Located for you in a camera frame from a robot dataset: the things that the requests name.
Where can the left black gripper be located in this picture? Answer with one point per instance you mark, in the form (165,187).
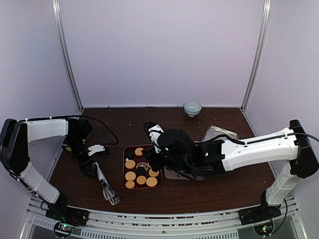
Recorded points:
(90,167)

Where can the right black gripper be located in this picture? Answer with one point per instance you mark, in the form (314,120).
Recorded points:
(154,165)

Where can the white handled metal tongs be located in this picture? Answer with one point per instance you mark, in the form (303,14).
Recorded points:
(109,193)

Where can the smooth round tan cookie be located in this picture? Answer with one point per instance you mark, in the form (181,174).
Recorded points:
(141,180)

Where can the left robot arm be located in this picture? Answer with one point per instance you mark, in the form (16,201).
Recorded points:
(17,136)

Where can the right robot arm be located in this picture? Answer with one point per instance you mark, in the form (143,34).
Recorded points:
(174,149)

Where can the white divided cookie tin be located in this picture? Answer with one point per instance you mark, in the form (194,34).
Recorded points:
(173,174)

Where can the dotted round cookie right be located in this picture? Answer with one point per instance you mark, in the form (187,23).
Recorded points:
(154,173)

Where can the large round tan cookie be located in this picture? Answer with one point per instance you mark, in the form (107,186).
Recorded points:
(151,182)

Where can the black round cookie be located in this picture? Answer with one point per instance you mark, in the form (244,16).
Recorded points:
(140,171)
(129,154)

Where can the dark red cookie tray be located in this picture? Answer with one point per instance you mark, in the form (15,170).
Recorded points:
(140,162)

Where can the middle left dotted cookie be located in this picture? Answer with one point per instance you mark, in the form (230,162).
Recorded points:
(130,164)

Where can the bottom left round cookie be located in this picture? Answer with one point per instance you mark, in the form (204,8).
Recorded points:
(130,184)

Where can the pale blue ceramic bowl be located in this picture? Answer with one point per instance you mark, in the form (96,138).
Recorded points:
(192,109)

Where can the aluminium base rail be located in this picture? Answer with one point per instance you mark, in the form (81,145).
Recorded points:
(224,224)

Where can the right aluminium frame post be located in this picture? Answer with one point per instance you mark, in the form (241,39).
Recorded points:
(261,46)

